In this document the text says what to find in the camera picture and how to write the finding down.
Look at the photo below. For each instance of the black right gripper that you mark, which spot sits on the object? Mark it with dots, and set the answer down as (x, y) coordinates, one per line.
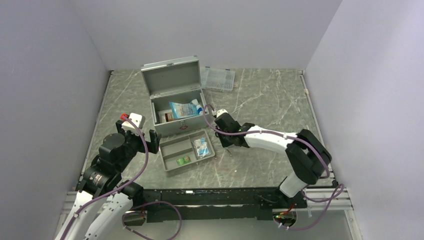
(224, 143)

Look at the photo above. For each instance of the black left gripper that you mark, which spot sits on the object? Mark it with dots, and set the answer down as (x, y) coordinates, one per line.
(152, 146)

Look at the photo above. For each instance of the white blue bandage roll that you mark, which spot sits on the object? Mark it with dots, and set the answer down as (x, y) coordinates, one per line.
(198, 107)

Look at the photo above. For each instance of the white gauze packet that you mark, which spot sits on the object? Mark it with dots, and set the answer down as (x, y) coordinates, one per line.
(163, 115)

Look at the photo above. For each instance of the alcohol wipes zip bag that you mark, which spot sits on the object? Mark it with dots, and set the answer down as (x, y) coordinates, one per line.
(201, 147)

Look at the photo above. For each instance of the green wind oil box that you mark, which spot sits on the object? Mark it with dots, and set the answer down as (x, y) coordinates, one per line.
(183, 161)

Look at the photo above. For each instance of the blue white mask pack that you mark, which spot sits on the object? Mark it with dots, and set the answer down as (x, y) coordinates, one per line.
(182, 110)

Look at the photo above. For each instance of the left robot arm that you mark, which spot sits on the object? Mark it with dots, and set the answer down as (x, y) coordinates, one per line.
(102, 197)

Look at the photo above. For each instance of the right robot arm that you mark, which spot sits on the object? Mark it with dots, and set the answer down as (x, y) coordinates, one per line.
(307, 156)

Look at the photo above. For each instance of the grey metal medicine case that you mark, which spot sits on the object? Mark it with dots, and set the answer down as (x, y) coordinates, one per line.
(176, 80)

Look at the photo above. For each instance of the grey plastic divided tray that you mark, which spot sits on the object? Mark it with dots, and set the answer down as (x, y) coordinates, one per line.
(181, 146)

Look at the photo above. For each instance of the clear plastic pill organizer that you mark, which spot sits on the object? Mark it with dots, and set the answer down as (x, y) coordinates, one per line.
(217, 79)

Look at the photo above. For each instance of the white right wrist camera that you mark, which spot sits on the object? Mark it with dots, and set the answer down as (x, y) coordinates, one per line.
(220, 112)

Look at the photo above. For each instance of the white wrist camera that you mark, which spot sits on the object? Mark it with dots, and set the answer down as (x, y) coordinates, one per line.
(220, 112)
(132, 122)

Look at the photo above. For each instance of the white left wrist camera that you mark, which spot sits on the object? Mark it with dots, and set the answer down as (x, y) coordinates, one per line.
(132, 122)

